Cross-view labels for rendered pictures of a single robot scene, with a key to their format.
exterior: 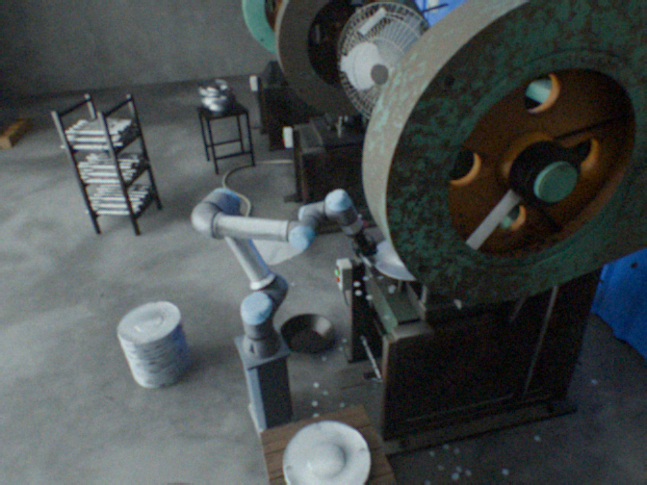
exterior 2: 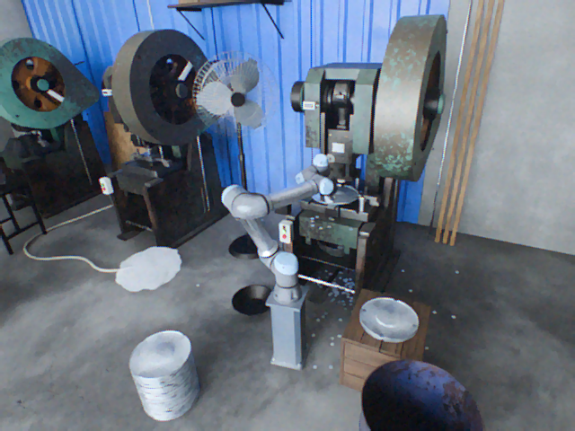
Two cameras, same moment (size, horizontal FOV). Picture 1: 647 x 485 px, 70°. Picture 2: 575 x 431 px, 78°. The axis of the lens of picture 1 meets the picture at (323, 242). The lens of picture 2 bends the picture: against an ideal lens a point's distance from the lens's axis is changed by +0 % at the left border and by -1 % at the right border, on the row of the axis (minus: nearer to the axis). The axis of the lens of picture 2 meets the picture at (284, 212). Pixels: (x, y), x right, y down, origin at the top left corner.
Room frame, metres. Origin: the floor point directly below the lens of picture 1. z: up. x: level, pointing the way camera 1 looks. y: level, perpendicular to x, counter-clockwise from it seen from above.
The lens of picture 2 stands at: (0.38, 1.38, 1.71)
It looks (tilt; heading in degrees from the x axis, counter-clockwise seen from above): 27 degrees down; 311
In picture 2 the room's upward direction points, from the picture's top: 3 degrees counter-clockwise
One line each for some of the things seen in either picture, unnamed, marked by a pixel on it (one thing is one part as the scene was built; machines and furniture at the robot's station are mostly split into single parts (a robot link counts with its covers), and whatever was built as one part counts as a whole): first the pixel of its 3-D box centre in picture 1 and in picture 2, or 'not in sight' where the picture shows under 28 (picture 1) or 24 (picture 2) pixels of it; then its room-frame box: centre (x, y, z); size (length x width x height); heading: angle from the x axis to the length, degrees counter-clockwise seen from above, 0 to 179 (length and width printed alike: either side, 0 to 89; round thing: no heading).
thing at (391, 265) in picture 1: (408, 257); (334, 193); (1.47, -0.33, 0.78); 0.29 x 0.29 x 0.01
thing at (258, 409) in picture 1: (268, 381); (289, 326); (1.36, 0.27, 0.23); 0.19 x 0.19 x 0.45; 22
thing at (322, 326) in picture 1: (307, 336); (253, 303); (1.82, 0.11, 0.04); 0.30 x 0.30 x 0.07
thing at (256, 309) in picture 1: (258, 314); (286, 268); (1.37, 0.27, 0.62); 0.13 x 0.12 x 0.14; 161
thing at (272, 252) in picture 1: (271, 240); (150, 266); (2.70, 0.36, 0.10); 0.51 x 0.47 x 0.20; 87
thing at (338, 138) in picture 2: not in sight; (340, 150); (1.49, -0.41, 1.04); 0.17 x 0.15 x 0.30; 102
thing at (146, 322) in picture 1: (149, 321); (160, 353); (1.69, 0.86, 0.31); 0.29 x 0.29 x 0.01
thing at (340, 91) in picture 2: not in sight; (344, 109); (1.50, -0.45, 1.27); 0.21 x 0.12 x 0.34; 102
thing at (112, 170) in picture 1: (112, 165); not in sight; (3.23, 1.54, 0.47); 0.46 x 0.43 x 0.95; 82
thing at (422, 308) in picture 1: (436, 273); (340, 201); (1.50, -0.46, 0.68); 0.45 x 0.30 x 0.06; 12
